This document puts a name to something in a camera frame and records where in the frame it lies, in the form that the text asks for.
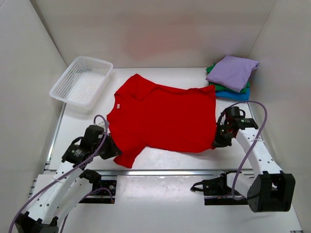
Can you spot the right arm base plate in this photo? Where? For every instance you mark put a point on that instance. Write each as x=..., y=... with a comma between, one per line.
x=216, y=192

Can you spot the red t shirt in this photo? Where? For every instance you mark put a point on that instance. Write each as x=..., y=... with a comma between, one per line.
x=146, y=114

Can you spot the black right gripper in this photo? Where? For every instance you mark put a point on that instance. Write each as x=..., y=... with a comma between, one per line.
x=220, y=137

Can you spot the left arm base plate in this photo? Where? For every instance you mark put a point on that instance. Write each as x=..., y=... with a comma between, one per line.
x=103, y=192

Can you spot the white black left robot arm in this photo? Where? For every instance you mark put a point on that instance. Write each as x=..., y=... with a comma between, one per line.
x=71, y=183

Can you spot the lilac folded t shirt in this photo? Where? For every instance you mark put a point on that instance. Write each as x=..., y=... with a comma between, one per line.
x=232, y=72

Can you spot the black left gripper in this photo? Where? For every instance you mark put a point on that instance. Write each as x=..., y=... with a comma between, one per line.
x=110, y=148

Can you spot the white plastic basket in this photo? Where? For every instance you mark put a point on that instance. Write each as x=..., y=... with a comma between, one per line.
x=82, y=82

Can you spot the blue folded t shirt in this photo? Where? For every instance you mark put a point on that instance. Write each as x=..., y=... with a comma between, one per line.
x=233, y=95

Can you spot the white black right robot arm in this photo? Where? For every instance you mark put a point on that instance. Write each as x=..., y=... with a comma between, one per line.
x=271, y=189

